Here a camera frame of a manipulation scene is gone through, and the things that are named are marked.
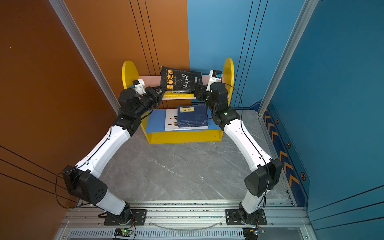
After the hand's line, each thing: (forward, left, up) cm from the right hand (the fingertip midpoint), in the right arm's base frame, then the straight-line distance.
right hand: (198, 84), depth 72 cm
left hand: (-4, +14, +3) cm, 15 cm away
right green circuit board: (-55, -25, -47) cm, 76 cm away
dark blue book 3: (+2, +4, -24) cm, 24 cm away
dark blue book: (-4, +5, -26) cm, 27 cm away
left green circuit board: (-54, +37, -45) cm, 80 cm away
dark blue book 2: (-4, +10, -24) cm, 27 cm away
